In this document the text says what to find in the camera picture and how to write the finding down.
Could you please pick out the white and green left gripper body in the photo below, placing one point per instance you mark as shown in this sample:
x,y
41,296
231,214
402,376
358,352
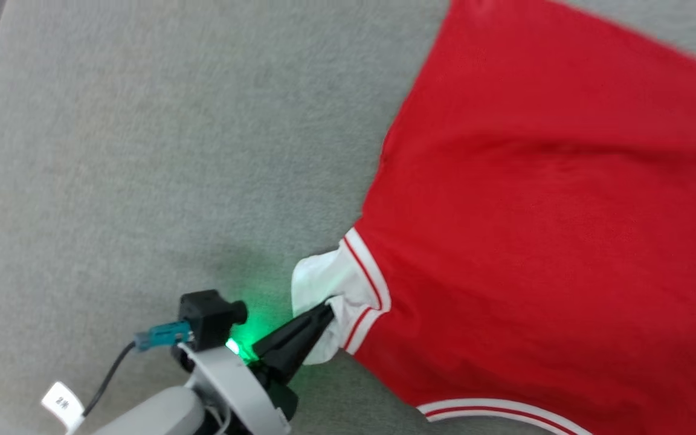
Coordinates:
x,y
233,380

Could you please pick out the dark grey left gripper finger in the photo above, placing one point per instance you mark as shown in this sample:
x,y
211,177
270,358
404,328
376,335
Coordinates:
x,y
296,362
290,335

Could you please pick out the red cloth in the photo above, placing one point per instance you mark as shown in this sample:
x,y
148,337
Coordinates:
x,y
535,211

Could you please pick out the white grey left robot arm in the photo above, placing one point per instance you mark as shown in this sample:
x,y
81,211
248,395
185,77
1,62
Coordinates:
x,y
148,417

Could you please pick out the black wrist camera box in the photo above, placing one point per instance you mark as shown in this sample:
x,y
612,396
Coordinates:
x,y
209,317

